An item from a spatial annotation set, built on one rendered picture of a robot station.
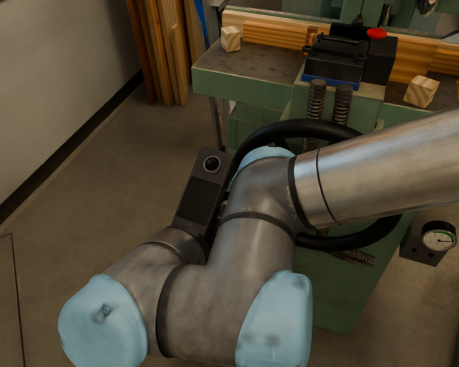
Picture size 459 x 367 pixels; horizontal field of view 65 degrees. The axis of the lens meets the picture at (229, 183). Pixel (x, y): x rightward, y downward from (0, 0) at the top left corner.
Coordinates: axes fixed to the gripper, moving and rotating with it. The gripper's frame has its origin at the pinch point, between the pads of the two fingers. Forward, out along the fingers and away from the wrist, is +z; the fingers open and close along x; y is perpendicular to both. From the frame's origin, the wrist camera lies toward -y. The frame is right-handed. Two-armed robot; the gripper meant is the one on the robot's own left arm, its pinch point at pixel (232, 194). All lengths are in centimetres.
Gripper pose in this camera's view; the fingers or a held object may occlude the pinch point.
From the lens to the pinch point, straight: 58.9
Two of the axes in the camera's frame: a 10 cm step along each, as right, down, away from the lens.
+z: 3.0, -2.4, 9.2
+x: 9.4, 2.6, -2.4
